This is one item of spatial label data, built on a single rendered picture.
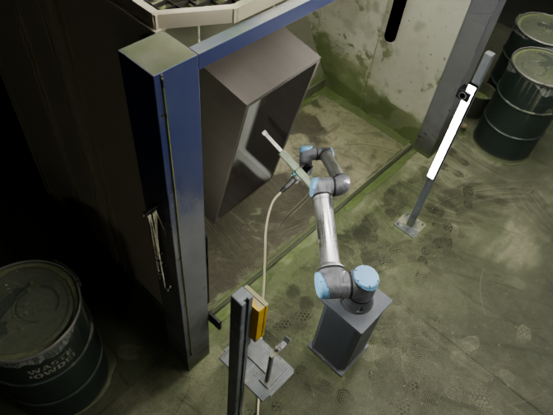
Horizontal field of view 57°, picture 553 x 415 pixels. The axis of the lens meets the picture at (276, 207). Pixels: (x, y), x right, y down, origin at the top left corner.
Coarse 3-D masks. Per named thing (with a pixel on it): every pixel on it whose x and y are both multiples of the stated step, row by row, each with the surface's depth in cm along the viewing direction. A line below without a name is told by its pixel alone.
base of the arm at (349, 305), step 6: (342, 300) 296; (348, 300) 292; (372, 300) 294; (348, 306) 293; (354, 306) 291; (360, 306) 290; (366, 306) 291; (354, 312) 293; (360, 312) 292; (366, 312) 294
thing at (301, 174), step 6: (264, 132) 334; (270, 138) 334; (276, 144) 333; (282, 150) 332; (282, 156) 332; (288, 156) 331; (288, 162) 332; (294, 162) 331; (294, 168) 331; (300, 168) 332; (300, 174) 331; (306, 174) 332; (294, 180) 334; (306, 180) 330; (288, 186) 336; (282, 192) 339
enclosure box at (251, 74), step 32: (288, 32) 285; (224, 64) 260; (256, 64) 266; (288, 64) 272; (224, 96) 258; (256, 96) 254; (288, 96) 317; (224, 128) 275; (256, 128) 358; (288, 128) 335; (224, 160) 293; (256, 160) 380; (224, 192) 318
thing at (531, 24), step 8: (528, 16) 486; (536, 16) 487; (544, 16) 489; (520, 24) 475; (528, 24) 477; (536, 24) 478; (544, 24) 480; (552, 24) 481; (528, 32) 468; (536, 32) 469; (544, 32) 469; (552, 32) 470; (544, 40) 461; (552, 40) 462
